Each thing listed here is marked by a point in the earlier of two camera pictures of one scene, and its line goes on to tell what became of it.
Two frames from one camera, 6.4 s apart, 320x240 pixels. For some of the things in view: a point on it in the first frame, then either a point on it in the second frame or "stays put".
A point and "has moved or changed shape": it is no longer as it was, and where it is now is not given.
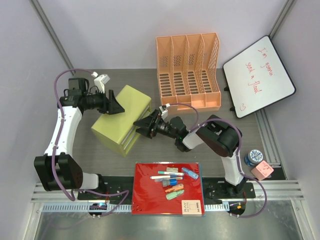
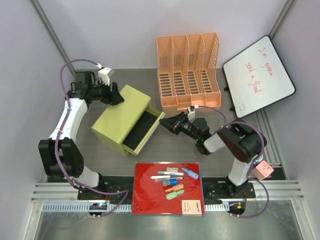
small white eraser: [172, 169] stays put
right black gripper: [148, 128] to [176, 121]
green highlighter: [170, 195] stays put
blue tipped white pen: [177, 178] stays put
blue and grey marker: [169, 182] stays put
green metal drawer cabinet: [117, 131] has moved or changed shape
